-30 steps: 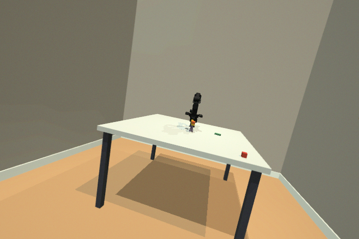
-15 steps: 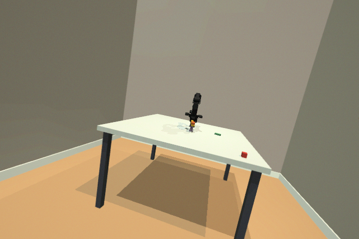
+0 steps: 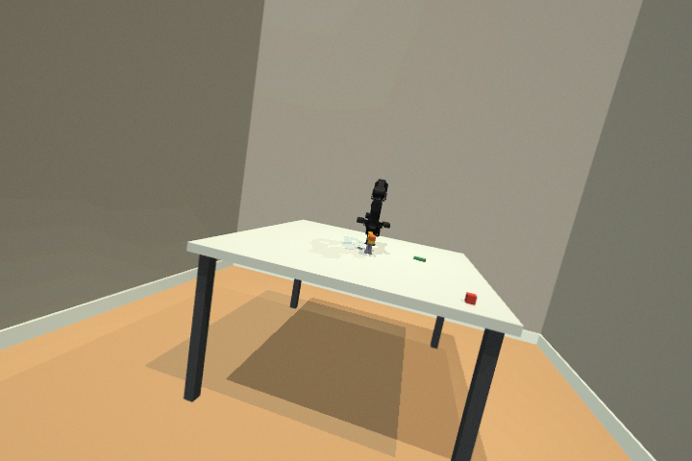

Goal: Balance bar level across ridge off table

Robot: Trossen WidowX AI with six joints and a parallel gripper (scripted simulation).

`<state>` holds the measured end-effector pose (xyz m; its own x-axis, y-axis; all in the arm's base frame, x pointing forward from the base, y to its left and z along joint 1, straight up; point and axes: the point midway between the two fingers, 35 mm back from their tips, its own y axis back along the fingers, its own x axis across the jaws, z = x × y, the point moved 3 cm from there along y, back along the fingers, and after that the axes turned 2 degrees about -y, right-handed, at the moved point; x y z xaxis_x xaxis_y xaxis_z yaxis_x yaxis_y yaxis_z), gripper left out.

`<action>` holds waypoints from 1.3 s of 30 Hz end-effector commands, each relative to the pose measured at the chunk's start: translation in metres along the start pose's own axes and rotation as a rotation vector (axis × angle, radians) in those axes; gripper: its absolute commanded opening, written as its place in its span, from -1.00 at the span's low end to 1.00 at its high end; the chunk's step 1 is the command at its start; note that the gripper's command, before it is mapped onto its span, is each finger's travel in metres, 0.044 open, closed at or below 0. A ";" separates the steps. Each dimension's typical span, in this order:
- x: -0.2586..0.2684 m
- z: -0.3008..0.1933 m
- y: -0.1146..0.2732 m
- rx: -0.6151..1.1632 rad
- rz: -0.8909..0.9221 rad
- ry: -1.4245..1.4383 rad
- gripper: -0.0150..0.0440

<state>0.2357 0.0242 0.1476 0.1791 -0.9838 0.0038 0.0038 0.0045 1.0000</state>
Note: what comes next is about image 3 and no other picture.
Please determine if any small red block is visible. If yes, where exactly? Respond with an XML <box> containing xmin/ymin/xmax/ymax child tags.
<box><xmin>464</xmin><ymin>292</ymin><xmax>477</xmax><ymax>305</ymax></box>

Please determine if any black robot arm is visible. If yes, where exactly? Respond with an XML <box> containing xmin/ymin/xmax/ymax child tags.
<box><xmin>365</xmin><ymin>179</ymin><xmax>388</xmax><ymax>237</ymax></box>

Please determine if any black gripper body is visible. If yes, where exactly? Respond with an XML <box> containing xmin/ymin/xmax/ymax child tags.
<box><xmin>357</xmin><ymin>209</ymin><xmax>390</xmax><ymax>229</ymax></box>

